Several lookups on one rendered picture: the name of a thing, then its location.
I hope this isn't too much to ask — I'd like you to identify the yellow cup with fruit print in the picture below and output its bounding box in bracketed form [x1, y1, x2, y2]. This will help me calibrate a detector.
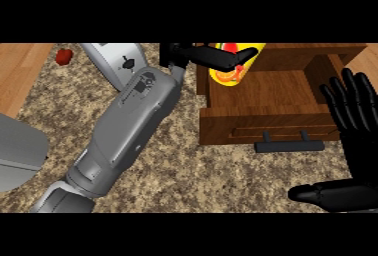
[208, 42, 268, 88]

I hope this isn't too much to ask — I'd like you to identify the red bell pepper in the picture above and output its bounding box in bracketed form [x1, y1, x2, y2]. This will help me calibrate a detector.
[55, 48, 76, 66]

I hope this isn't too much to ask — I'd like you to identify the grey rounded appliance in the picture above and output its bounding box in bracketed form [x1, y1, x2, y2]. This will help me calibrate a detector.
[0, 113, 50, 193]

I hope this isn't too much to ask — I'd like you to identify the open wooden drawer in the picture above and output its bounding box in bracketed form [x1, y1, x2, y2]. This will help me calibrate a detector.
[195, 42, 369, 117]

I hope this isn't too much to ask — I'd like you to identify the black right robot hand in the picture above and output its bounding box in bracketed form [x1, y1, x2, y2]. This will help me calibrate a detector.
[287, 67, 378, 213]

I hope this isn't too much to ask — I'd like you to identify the dark grey drawer handle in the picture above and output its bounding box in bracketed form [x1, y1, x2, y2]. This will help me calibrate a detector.
[254, 129, 327, 154]

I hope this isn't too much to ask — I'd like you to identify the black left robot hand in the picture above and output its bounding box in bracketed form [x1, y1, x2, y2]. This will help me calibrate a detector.
[160, 42, 260, 73]

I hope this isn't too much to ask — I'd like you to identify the wooden drawer front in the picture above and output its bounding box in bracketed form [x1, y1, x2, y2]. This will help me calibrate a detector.
[198, 105, 344, 146]

